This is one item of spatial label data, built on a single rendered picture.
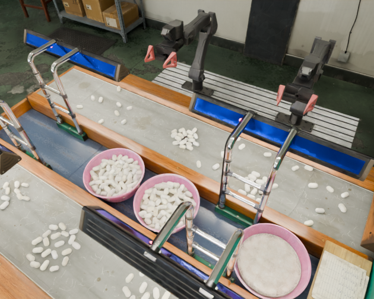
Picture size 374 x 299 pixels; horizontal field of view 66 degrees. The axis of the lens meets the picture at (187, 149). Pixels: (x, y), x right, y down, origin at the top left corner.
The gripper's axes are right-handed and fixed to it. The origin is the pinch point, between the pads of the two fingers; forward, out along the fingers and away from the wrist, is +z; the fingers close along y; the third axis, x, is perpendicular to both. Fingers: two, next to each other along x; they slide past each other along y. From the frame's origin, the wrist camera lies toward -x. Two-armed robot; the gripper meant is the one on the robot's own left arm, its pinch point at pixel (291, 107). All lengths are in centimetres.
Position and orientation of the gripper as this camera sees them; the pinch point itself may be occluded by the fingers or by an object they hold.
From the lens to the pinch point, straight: 111.9
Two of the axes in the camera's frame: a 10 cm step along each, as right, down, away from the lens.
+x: 0.3, 6.4, 7.7
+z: -5.1, 6.7, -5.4
